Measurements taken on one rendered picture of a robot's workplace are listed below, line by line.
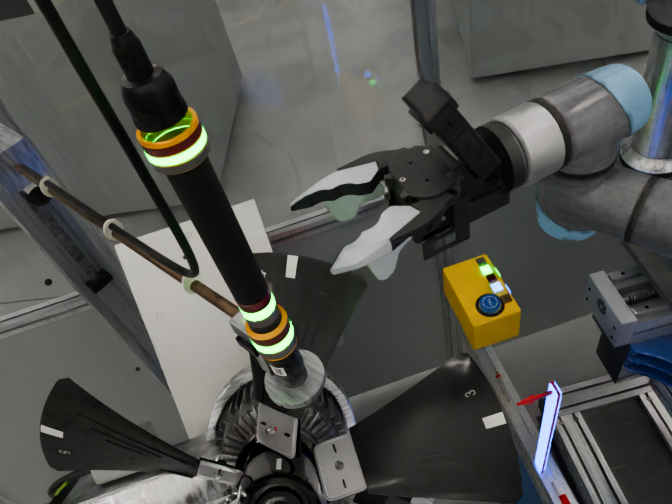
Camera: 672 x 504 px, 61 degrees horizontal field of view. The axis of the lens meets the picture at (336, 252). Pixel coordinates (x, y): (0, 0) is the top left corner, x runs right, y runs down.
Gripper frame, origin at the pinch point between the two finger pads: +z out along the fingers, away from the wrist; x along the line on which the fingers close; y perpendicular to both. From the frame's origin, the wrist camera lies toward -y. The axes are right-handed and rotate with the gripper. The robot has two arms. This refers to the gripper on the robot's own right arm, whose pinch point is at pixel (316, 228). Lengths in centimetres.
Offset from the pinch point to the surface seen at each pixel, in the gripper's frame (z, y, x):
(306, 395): 7.5, 19.8, -3.3
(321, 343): 2.6, 29.9, 8.7
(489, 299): -32, 58, 19
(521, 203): -71, 86, 57
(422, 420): -6.4, 47.0, -0.8
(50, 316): 57, 69, 80
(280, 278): 3.6, 25.8, 19.2
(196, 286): 13.2, 11.2, 10.9
